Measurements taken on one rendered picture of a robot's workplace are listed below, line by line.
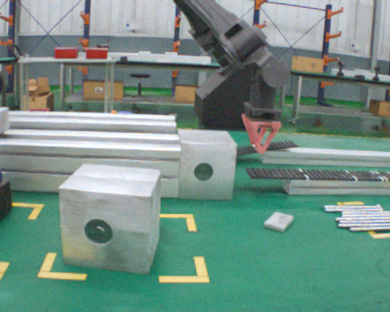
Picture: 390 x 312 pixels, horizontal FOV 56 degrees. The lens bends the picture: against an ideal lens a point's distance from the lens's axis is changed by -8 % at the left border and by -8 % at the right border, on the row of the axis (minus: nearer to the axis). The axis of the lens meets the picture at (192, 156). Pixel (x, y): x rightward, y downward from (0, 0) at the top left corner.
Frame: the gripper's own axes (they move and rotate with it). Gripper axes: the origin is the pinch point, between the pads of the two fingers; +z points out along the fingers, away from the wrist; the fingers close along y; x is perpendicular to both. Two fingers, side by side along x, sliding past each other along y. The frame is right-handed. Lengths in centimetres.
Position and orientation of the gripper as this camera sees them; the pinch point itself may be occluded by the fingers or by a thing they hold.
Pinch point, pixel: (257, 146)
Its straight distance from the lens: 89.7
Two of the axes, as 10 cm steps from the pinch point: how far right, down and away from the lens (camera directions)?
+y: 0.8, 2.7, -9.6
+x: 9.9, 0.4, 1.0
